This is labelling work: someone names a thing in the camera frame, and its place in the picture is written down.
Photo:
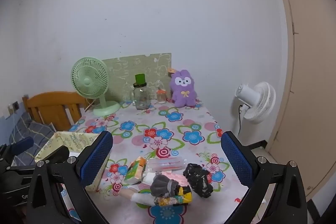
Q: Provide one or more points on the yellow cartoon packet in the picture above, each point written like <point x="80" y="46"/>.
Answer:
<point x="183" y="193"/>

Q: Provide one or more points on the green patterned board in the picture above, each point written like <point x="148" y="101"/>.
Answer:
<point x="147" y="66"/>

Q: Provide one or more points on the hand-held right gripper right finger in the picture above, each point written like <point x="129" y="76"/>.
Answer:
<point x="236" y="158"/>

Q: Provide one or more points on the grey plaid pillow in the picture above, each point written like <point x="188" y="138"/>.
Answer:
<point x="36" y="132"/>

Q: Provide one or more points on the cotton swab jar orange lid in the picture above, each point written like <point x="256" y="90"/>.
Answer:
<point x="161" y="98"/>

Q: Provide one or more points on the glass mug jar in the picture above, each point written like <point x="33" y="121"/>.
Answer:
<point x="141" y="98"/>

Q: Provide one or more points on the white floor fan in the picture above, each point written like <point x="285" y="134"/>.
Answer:
<point x="260" y="106"/>

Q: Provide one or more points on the clear plastic case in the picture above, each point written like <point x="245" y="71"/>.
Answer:
<point x="165" y="164"/>

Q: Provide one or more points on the floral tablecloth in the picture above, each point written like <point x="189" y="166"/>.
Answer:
<point x="147" y="119"/>

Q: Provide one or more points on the white roll with beige band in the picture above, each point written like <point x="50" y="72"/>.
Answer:
<point x="143" y="199"/>

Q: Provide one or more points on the green desk fan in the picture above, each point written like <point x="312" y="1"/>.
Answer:
<point x="89" y="81"/>

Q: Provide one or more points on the wall outlet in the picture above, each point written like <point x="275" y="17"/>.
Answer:
<point x="16" y="106"/>

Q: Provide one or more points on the wooden bed headboard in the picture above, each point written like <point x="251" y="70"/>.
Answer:
<point x="52" y="103"/>

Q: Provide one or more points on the green orange tissue pack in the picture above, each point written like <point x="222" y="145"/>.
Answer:
<point x="135" y="170"/>

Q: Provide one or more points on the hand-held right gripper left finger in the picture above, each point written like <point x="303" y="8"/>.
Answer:
<point x="97" y="155"/>

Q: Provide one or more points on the beige door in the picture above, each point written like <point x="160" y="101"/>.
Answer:
<point x="315" y="82"/>

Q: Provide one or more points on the white pack with pink label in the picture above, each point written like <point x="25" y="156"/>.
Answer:
<point x="173" y="176"/>

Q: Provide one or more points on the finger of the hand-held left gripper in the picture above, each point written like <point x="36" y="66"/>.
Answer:
<point x="57" y="154"/>
<point x="25" y="144"/>

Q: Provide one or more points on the green plastic cup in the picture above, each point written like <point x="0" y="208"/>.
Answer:
<point x="140" y="79"/>

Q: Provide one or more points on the cream cartoon print storage box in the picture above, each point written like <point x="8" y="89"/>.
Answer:
<point x="71" y="138"/>

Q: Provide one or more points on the grey cloth bundle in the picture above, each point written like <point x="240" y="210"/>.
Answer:
<point x="161" y="184"/>

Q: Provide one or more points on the purple plush toy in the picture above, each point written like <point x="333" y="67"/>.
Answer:
<point x="183" y="98"/>

